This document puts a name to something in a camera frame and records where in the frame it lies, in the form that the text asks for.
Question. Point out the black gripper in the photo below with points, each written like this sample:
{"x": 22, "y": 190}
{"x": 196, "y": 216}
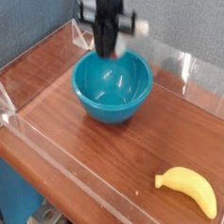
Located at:
{"x": 114, "y": 14}

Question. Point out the blue bowl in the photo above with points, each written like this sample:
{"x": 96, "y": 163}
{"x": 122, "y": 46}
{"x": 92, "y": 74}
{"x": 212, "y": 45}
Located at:
{"x": 111, "y": 91}

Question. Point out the brown white toy mushroom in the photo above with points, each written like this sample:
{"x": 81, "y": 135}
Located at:
{"x": 141, "y": 31}

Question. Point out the clear acrylic barrier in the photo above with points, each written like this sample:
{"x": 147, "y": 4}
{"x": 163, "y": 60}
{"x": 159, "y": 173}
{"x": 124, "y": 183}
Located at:
{"x": 103, "y": 174}

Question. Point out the yellow toy banana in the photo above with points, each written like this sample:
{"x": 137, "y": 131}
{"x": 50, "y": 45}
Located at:
{"x": 191, "y": 183}

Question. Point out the grey metal bracket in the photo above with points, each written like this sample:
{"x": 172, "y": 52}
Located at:
{"x": 47, "y": 214}

